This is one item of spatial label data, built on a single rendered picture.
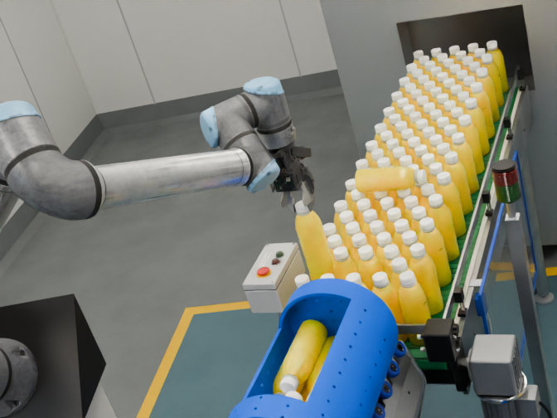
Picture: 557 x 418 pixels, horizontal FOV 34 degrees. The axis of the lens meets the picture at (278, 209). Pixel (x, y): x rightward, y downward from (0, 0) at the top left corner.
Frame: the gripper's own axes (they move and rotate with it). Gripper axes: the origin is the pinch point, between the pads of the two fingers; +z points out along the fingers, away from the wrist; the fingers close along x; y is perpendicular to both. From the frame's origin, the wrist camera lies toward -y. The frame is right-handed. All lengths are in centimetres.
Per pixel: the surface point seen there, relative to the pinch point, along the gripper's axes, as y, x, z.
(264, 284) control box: 7.7, -14.0, 19.6
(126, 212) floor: -224, -230, 129
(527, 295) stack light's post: -18, 50, 44
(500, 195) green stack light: -17, 47, 11
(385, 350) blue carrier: 35.4, 27.1, 18.7
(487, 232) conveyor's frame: -44, 36, 39
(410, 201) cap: -29.9, 19.0, 18.6
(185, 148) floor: -307, -226, 129
